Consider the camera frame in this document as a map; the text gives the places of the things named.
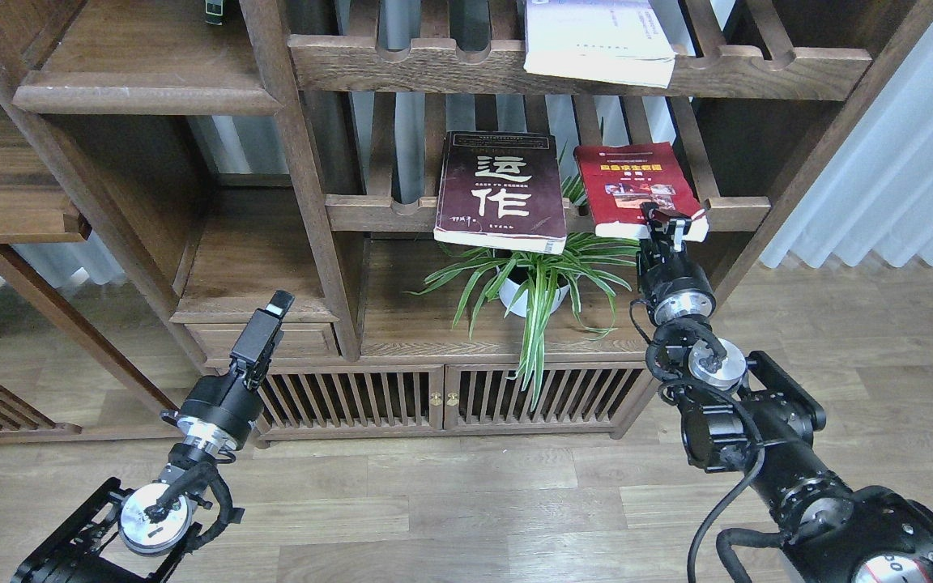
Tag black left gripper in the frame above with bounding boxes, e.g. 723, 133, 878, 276
177, 291, 295, 450

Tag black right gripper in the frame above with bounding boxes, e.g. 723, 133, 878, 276
637, 202, 716, 321

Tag red paperback book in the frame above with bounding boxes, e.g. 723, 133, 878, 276
573, 143, 709, 242

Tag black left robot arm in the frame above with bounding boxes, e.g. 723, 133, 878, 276
12, 291, 295, 582

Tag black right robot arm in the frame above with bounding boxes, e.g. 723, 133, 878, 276
637, 202, 933, 582

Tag white book top shelf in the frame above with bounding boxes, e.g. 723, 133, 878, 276
523, 1, 676, 88

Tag small dark object top shelf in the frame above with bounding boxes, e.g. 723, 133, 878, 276
203, 0, 226, 26

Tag green spider plant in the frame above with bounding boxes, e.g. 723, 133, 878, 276
406, 143, 645, 411

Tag dark maroon book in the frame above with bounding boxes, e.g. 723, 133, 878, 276
433, 130, 567, 254

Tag white plant pot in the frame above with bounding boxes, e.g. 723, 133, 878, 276
499, 268, 569, 317

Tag dark wooden bookshelf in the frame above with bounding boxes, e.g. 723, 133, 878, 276
0, 1, 933, 440

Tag white sheer curtain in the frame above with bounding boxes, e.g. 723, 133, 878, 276
761, 23, 933, 268

